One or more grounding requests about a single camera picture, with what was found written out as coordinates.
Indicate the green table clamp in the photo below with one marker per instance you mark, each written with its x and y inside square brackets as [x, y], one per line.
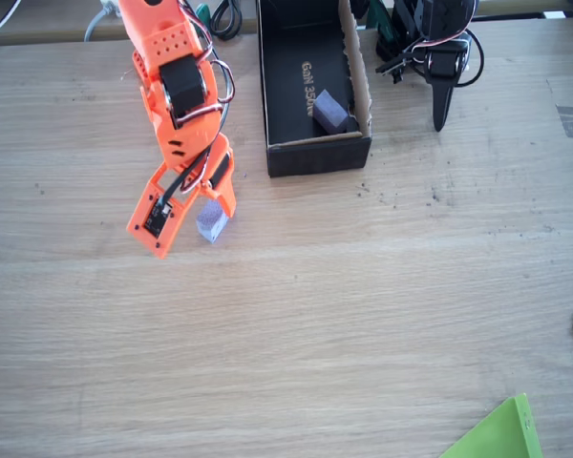
[379, 24]
[203, 14]

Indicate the black cardboard box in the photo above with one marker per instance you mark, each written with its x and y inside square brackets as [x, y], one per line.
[315, 160]

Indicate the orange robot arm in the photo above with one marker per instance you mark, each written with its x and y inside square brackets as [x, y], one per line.
[172, 43]

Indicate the purple foam block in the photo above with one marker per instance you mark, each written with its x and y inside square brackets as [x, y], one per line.
[329, 112]
[210, 224]

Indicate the orange camera mount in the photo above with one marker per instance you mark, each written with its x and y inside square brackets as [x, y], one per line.
[177, 223]

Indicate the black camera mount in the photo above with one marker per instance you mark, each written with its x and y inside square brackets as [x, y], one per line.
[389, 68]

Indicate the black idle robot arm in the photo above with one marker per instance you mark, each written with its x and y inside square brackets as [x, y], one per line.
[439, 19]

